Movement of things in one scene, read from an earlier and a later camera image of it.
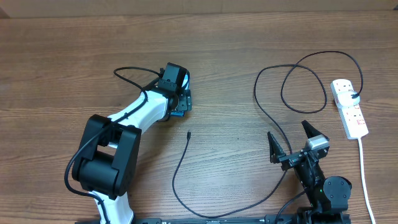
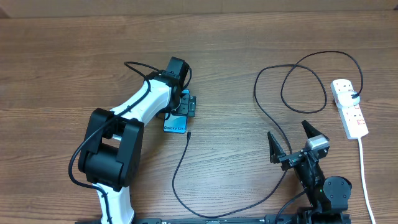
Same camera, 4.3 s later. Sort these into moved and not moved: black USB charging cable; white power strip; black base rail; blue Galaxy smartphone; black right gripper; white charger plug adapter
Moved: black USB charging cable; blue Galaxy smartphone
Not moved: black base rail; white charger plug adapter; white power strip; black right gripper
